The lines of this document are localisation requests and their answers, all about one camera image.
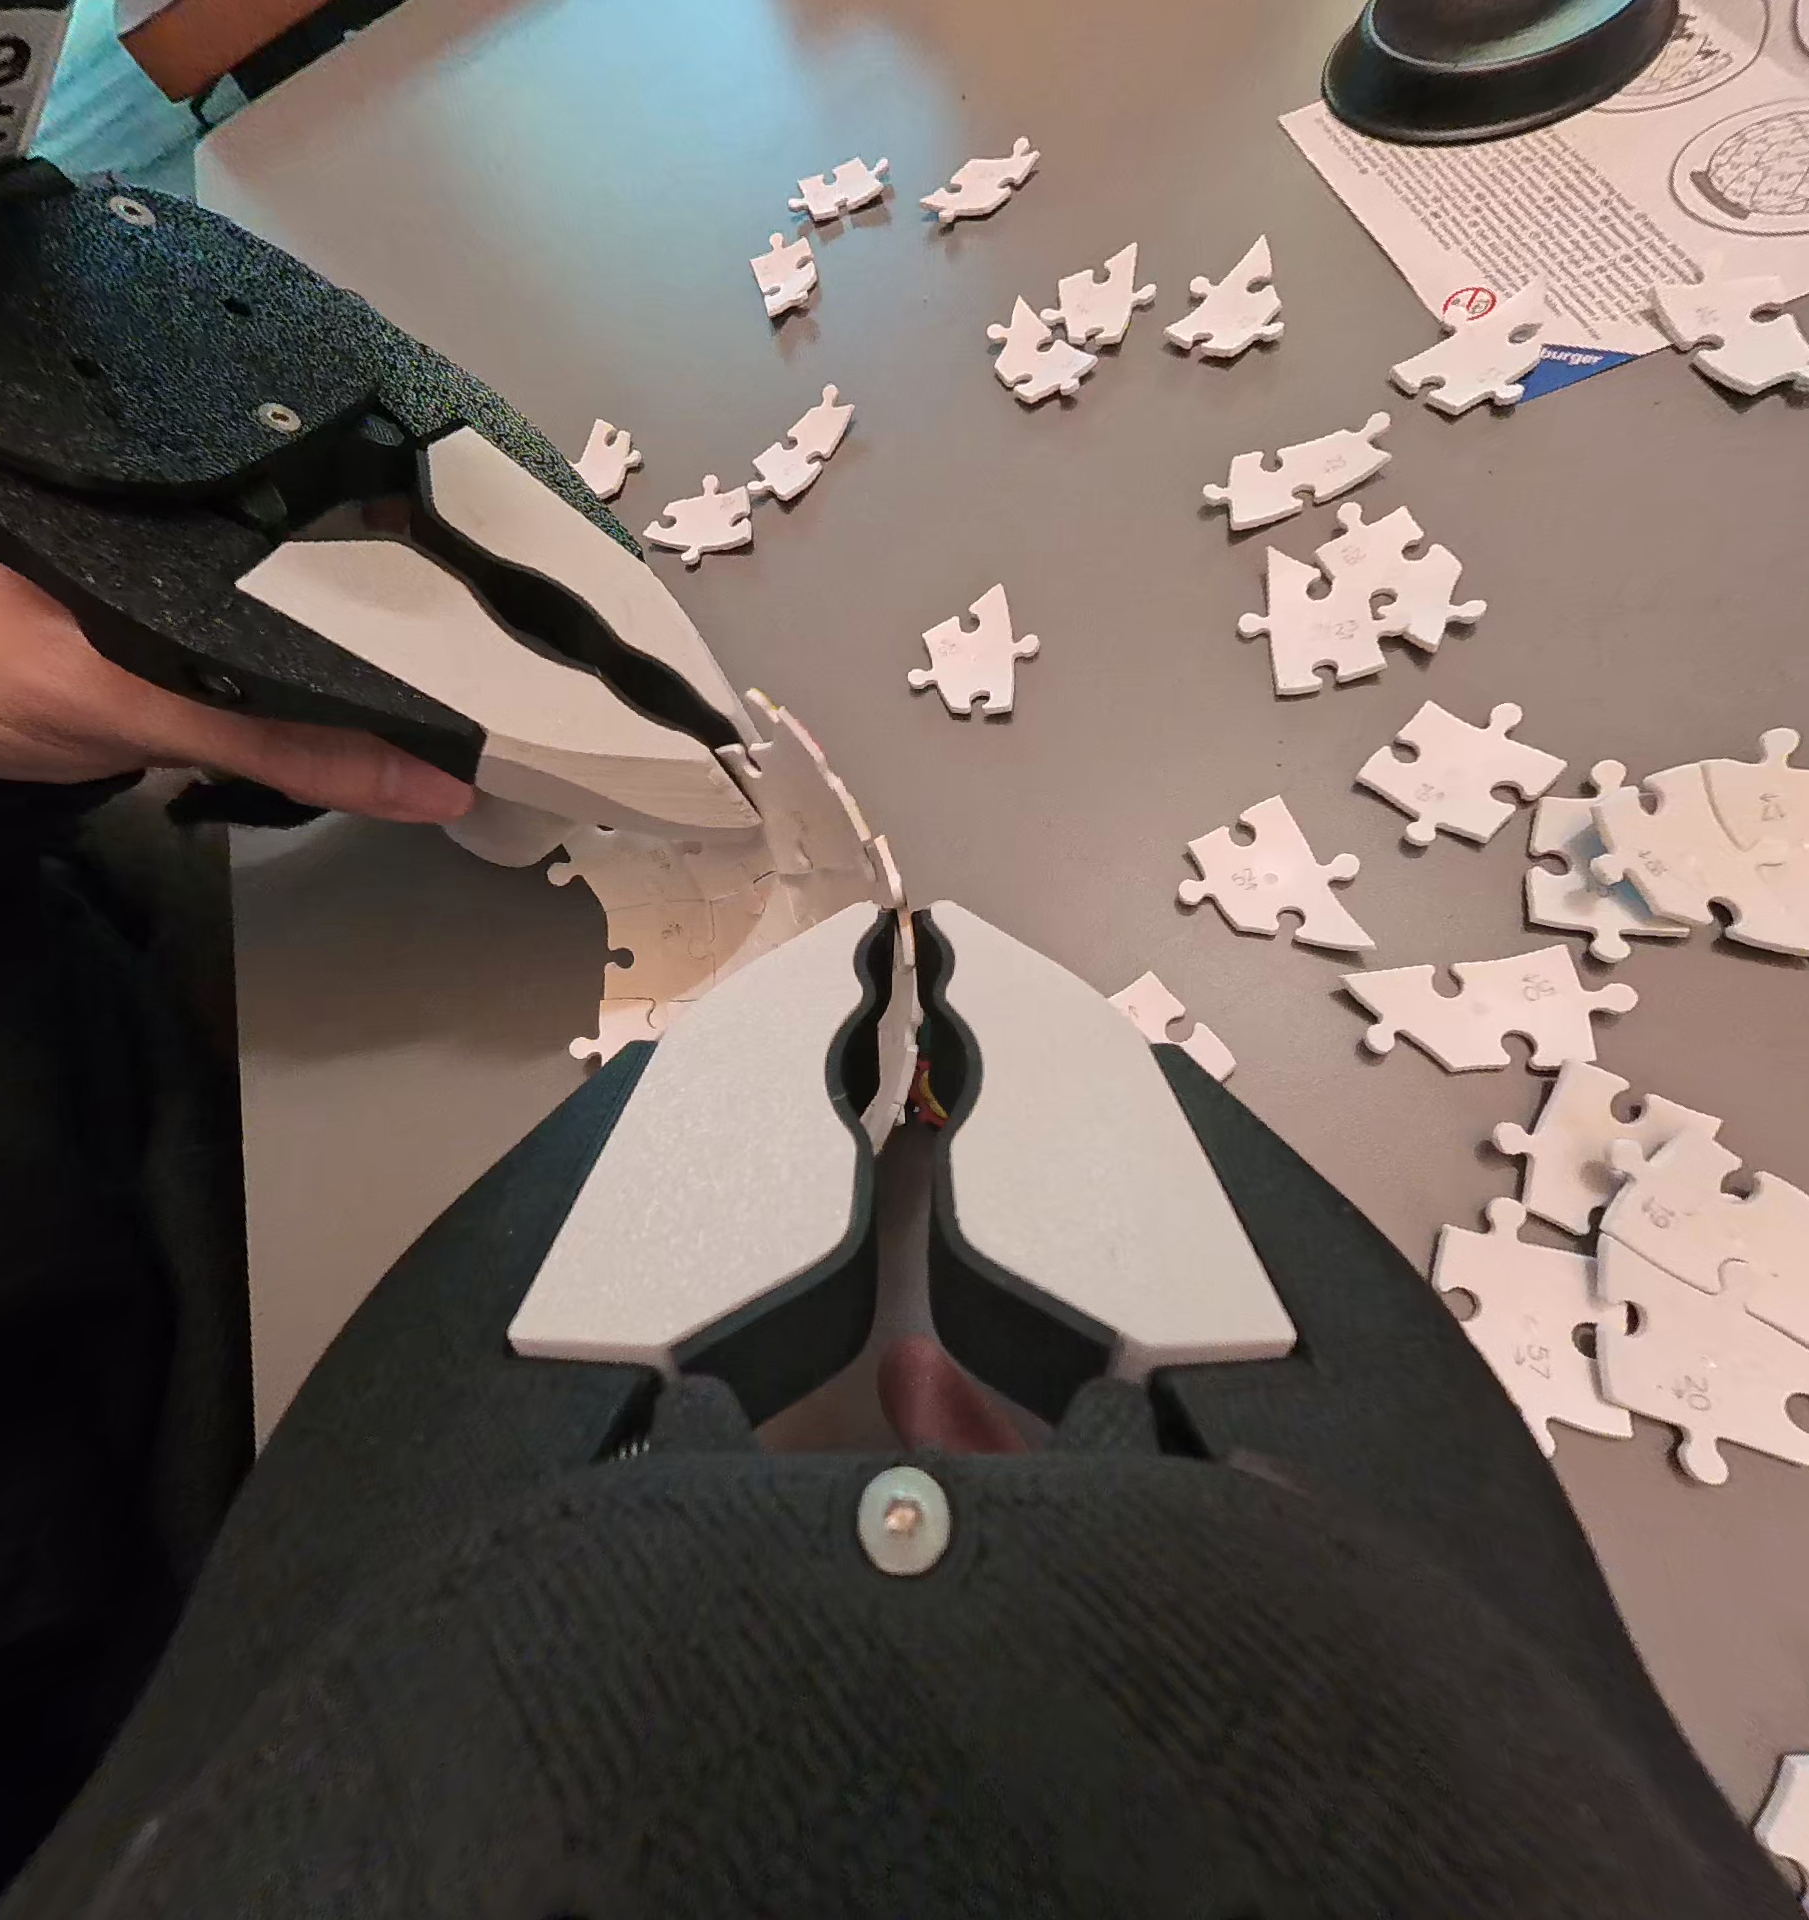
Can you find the small assembled puzzle cluster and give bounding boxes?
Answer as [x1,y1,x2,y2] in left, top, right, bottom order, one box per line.
[1596,1136,1809,1489]

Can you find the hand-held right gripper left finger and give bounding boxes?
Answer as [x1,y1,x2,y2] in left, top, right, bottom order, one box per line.
[508,899,906,1424]

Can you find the person's left hand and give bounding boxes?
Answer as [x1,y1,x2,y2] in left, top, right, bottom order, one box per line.
[0,540,480,825]

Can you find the narrow curved white puzzle strip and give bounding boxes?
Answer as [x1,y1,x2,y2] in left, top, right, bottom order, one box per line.
[716,684,928,1157]

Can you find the printed paper instruction sheet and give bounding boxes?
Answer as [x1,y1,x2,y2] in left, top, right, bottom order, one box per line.
[1280,0,1809,412]

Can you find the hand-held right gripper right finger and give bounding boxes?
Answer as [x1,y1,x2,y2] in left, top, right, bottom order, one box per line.
[918,898,1305,1424]

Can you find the black round ball stand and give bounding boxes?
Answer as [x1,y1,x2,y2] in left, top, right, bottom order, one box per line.
[1321,0,1685,146]

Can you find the person's right hand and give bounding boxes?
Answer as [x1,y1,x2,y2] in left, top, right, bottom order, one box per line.
[877,1336,1026,1455]

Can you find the flat assembled white puzzle section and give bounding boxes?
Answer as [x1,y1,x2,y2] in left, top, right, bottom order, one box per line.
[1524,728,1809,981]

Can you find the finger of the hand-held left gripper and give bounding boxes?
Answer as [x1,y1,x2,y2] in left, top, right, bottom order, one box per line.
[418,422,760,750]
[232,528,769,871]

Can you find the white puzzle pieces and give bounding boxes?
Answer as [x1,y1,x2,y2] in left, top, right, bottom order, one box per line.
[567,133,1809,1920]

